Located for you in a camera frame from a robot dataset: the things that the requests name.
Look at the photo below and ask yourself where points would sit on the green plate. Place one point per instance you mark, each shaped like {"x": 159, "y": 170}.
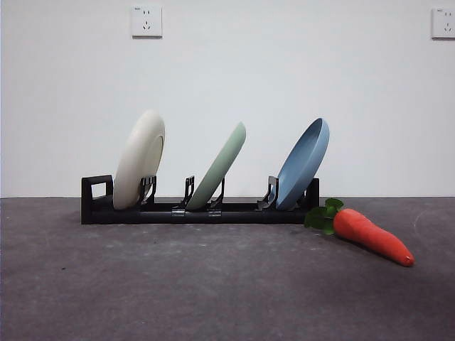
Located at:
{"x": 220, "y": 167}

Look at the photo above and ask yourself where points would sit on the orange carrot with green leaves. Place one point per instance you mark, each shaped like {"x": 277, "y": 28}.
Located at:
{"x": 366, "y": 234}

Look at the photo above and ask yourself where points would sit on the blue plate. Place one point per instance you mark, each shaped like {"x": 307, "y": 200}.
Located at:
{"x": 302, "y": 170}

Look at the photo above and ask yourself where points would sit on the cream white plate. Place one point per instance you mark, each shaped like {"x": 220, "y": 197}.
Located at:
{"x": 138, "y": 160}

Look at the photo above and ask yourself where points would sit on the black plate rack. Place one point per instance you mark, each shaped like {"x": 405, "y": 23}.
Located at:
{"x": 96, "y": 213}

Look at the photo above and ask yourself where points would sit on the white wall socket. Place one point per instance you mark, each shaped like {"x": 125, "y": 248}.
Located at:
{"x": 444, "y": 23}
{"x": 147, "y": 21}

